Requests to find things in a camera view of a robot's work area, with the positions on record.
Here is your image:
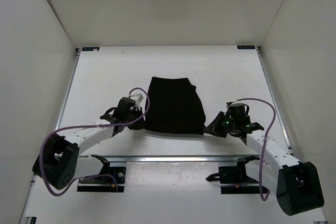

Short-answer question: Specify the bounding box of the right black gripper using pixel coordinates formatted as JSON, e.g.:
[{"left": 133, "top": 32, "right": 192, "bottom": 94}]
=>
[{"left": 204, "top": 111, "right": 237, "bottom": 138}]

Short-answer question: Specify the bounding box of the black skirt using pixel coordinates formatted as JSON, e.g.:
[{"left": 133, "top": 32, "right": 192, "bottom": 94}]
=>
[{"left": 144, "top": 77, "right": 206, "bottom": 135}]

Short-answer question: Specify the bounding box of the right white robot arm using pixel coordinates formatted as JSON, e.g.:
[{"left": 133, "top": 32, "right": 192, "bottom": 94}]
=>
[{"left": 203, "top": 99, "right": 324, "bottom": 216}]

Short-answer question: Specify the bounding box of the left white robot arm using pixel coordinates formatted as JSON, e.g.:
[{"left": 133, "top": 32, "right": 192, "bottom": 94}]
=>
[{"left": 32, "top": 94, "right": 144, "bottom": 190}]

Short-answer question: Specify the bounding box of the blue label right corner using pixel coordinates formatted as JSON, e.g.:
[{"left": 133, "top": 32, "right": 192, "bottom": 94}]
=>
[{"left": 237, "top": 45, "right": 255, "bottom": 50}]

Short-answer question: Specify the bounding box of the blue label corner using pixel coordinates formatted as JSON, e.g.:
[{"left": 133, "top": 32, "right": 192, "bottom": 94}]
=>
[
  {"left": 81, "top": 47, "right": 100, "bottom": 51},
  {"left": 237, "top": 45, "right": 255, "bottom": 50}
]

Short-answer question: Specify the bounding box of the blue label left corner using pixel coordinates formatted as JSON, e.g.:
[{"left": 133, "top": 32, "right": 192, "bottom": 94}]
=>
[{"left": 81, "top": 47, "right": 100, "bottom": 51}]

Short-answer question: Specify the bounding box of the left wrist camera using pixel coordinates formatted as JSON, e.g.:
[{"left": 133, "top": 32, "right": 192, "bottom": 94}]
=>
[{"left": 129, "top": 93, "right": 144, "bottom": 106}]

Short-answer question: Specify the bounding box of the aluminium rail front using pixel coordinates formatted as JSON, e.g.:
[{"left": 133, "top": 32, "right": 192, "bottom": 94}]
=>
[{"left": 78, "top": 155, "right": 253, "bottom": 163}]

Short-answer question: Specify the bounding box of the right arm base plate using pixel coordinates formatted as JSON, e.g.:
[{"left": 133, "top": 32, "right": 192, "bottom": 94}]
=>
[{"left": 205, "top": 166, "right": 259, "bottom": 195}]

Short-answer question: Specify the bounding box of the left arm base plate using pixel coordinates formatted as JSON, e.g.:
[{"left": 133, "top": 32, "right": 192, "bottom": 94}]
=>
[{"left": 77, "top": 166, "right": 127, "bottom": 193}]

